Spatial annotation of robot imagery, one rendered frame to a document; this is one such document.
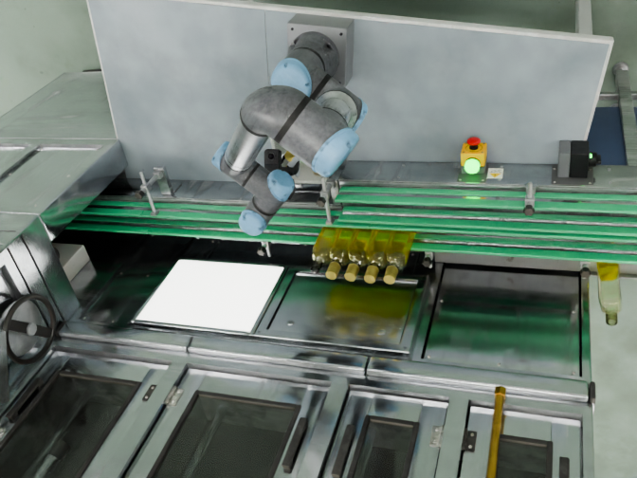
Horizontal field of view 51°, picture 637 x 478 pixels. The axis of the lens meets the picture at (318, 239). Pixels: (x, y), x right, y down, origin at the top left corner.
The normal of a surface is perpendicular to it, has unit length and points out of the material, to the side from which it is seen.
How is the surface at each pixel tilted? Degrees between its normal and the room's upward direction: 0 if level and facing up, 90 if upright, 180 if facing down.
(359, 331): 90
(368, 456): 90
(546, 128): 0
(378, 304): 90
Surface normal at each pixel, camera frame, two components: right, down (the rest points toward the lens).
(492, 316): -0.16, -0.81
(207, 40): -0.29, 0.59
